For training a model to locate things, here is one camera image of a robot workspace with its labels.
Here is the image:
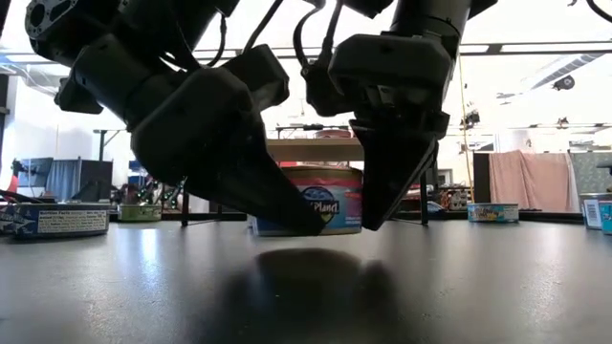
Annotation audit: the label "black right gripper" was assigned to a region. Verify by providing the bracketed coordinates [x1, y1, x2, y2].
[327, 32, 455, 232]

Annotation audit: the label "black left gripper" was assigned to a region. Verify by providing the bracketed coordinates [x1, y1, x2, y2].
[129, 65, 328, 238]

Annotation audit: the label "blue yellow tuna can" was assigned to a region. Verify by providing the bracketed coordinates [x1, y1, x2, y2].
[467, 203, 521, 225]

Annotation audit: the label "teal chunk light tuna can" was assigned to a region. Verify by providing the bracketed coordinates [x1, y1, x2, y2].
[579, 191, 612, 237]

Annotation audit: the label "wooden shelf black legs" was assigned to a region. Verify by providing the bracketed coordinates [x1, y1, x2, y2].
[180, 137, 430, 228]

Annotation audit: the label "black partition panel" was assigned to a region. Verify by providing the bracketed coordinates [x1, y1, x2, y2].
[472, 152, 492, 205]

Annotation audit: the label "green can gold lid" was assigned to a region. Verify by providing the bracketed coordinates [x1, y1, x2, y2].
[118, 204, 164, 224]

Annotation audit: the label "white round pillar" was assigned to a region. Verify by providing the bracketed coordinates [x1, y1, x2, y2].
[493, 128, 537, 154]

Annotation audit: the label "pink hanging cloth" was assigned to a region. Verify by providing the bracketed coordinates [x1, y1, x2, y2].
[488, 149, 578, 214]

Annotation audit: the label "black table mat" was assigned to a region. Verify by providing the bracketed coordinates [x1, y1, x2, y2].
[0, 220, 612, 344]

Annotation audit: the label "dark cabinet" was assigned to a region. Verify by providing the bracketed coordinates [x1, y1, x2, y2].
[78, 159, 115, 203]

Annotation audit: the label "blue curtain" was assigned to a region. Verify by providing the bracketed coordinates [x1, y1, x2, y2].
[45, 160, 81, 202]

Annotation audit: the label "grey patterned partition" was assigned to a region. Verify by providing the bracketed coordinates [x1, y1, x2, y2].
[571, 151, 612, 195]

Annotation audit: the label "dark monitor screen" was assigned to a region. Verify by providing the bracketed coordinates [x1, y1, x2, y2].
[12, 157, 55, 188]

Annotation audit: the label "yellow cord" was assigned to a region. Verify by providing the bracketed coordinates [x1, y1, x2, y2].
[457, 56, 475, 203]

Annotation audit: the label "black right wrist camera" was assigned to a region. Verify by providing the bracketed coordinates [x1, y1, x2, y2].
[299, 59, 358, 118]

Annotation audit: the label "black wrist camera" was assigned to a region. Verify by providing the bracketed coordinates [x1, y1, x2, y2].
[299, 59, 358, 118]
[222, 43, 292, 114]

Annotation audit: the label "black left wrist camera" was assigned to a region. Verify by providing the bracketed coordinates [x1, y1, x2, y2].
[222, 43, 292, 114]

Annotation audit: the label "black overhead frame bar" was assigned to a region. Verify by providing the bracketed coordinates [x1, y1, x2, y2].
[190, 41, 612, 62]

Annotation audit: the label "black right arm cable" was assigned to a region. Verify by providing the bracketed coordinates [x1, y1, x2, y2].
[585, 0, 612, 24]
[292, 0, 346, 71]

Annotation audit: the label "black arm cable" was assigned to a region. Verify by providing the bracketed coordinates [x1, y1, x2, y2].
[585, 0, 612, 24]
[241, 0, 287, 54]
[292, 0, 346, 71]

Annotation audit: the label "black metal stand frame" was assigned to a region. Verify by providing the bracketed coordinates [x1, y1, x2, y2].
[93, 127, 123, 162]

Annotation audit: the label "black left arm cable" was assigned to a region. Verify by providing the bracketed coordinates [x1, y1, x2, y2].
[241, 0, 287, 54]

